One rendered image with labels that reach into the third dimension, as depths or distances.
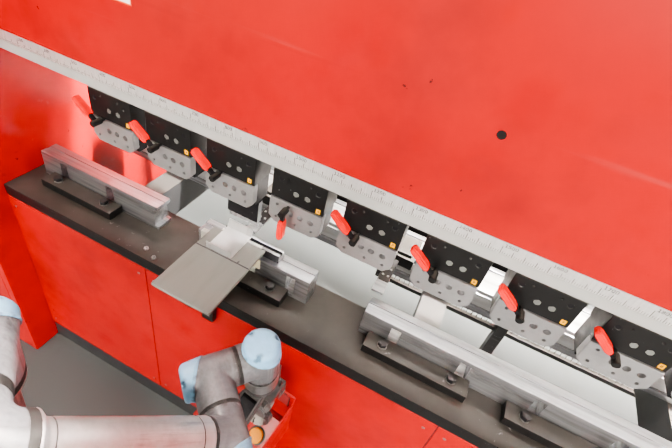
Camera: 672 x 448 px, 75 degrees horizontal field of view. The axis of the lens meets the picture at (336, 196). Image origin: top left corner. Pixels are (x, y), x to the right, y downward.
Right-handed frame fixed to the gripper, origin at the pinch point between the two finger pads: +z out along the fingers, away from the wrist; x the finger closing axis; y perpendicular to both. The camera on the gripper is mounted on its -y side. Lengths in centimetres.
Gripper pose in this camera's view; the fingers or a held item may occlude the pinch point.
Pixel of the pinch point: (253, 421)
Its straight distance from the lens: 121.3
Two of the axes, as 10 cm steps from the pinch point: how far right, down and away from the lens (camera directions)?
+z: -1.4, 7.3, 6.7
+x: -8.5, -4.4, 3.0
